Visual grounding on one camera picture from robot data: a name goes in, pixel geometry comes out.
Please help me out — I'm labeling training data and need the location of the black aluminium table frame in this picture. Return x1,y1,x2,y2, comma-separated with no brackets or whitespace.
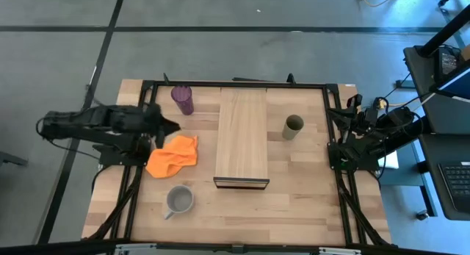
84,79,393,248

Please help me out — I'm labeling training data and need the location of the grey chair leg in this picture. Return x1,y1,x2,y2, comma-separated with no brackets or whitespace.
0,151,29,168

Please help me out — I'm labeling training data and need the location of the black cable loop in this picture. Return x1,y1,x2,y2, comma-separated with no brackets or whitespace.
372,96,424,116

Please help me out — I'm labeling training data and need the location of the silver bracket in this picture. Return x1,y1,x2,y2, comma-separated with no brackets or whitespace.
113,243,158,255
318,246,363,255

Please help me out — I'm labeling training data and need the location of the black monitor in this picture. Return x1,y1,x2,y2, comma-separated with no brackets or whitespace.
428,59,470,101

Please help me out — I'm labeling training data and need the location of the beige handleless cup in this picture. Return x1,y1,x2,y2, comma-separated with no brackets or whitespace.
281,114,306,141

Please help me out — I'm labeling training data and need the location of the black diagonal pole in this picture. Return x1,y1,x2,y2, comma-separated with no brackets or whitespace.
417,4,470,58

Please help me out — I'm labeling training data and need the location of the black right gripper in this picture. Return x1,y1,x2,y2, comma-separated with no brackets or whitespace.
328,93,370,129

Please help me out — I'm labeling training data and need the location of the black desk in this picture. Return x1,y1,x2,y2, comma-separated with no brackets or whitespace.
402,44,470,221

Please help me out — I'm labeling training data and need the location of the purple ribbed plastic tumbler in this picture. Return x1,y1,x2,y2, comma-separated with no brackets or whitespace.
170,85,195,116

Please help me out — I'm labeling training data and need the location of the black keyboard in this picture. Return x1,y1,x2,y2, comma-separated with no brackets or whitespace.
438,160,470,214

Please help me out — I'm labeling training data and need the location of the grey mug with handle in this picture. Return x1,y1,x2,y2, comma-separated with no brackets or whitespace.
163,184,195,220

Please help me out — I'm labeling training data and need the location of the orange cloth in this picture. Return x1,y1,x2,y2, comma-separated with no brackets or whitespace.
145,134,200,179

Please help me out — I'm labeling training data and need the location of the black crossbar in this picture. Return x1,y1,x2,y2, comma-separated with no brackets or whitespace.
0,239,470,255

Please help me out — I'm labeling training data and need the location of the small black screen device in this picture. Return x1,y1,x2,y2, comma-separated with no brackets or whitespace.
434,48,461,83

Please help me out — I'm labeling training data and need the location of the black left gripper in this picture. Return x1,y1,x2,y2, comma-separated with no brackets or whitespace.
141,102,181,150

